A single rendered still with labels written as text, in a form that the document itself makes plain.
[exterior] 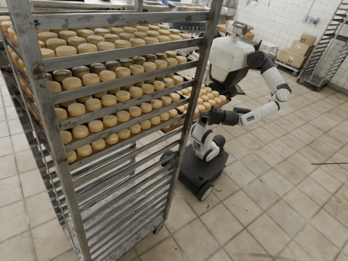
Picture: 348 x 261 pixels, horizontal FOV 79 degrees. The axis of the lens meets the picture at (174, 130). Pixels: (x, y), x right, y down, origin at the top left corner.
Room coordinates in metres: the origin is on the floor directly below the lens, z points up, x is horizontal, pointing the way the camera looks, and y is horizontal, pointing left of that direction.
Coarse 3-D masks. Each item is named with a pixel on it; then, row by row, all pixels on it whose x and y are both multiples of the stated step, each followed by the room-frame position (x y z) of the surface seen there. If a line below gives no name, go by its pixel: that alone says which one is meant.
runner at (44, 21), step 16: (48, 16) 0.45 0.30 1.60; (64, 16) 0.48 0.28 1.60; (80, 16) 0.50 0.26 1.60; (96, 16) 0.53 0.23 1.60; (112, 16) 0.57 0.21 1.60; (128, 16) 0.60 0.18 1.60; (144, 16) 0.65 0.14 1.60; (160, 16) 0.69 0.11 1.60; (176, 16) 0.74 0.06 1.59; (192, 16) 0.81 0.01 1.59
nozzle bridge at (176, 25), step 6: (168, 24) 2.82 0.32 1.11; (174, 24) 2.93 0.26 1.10; (180, 24) 2.98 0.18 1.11; (186, 24) 3.03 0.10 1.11; (192, 24) 3.08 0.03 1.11; (198, 24) 3.14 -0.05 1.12; (204, 24) 3.19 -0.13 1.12; (180, 30) 2.94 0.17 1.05; (186, 30) 3.00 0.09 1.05; (198, 30) 3.13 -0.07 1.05; (204, 30) 3.20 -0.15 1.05
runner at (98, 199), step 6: (168, 156) 0.82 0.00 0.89; (156, 162) 0.79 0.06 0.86; (162, 162) 0.79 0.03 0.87; (150, 168) 0.72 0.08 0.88; (138, 174) 0.66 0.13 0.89; (144, 174) 0.69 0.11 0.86; (126, 180) 0.63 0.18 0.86; (132, 180) 0.63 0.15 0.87; (114, 186) 0.58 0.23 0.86; (120, 186) 0.58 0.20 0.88; (108, 192) 0.53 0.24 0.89; (114, 192) 0.55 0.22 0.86; (96, 198) 0.51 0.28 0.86; (102, 198) 0.51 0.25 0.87; (84, 204) 0.47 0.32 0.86; (90, 204) 0.46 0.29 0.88; (84, 210) 0.44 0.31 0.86
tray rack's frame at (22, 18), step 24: (24, 0) 0.40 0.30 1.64; (24, 24) 0.39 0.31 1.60; (24, 48) 0.38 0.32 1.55; (48, 96) 0.40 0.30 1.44; (24, 120) 0.68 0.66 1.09; (48, 120) 0.39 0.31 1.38; (48, 168) 0.53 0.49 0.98; (48, 192) 0.67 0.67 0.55; (72, 192) 0.40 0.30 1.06; (120, 192) 1.02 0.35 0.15; (72, 216) 0.38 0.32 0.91; (96, 216) 0.78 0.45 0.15; (72, 240) 0.53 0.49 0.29; (120, 240) 0.64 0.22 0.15
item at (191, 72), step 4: (196, 52) 2.78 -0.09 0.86; (208, 60) 2.63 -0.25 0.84; (192, 68) 2.58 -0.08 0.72; (176, 72) 2.88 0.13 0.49; (180, 72) 2.79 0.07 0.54; (184, 72) 2.71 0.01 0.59; (188, 72) 2.63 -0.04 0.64; (192, 72) 2.56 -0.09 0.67; (208, 72) 2.34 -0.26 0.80; (184, 76) 2.69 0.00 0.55; (192, 76) 2.55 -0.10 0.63; (204, 76) 2.36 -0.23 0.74; (208, 76) 2.35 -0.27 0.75; (204, 80) 2.34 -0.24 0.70; (208, 80) 2.36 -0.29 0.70; (208, 84) 2.37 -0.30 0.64; (196, 120) 2.36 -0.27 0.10
